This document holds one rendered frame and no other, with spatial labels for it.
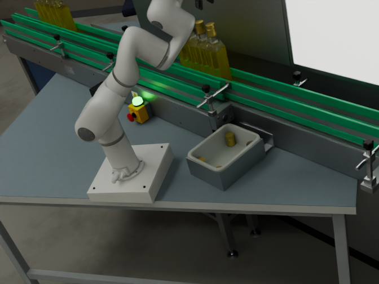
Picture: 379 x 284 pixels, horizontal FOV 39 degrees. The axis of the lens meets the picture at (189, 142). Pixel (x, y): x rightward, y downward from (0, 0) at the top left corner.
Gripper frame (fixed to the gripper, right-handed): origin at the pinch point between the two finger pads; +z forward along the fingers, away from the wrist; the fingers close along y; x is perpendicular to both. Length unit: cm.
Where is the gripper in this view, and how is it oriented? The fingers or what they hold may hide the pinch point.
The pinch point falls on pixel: (204, 0)
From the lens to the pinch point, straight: 192.7
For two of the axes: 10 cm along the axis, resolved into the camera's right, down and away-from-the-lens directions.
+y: -7.2, 5.3, -4.4
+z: 0.5, 6.8, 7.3
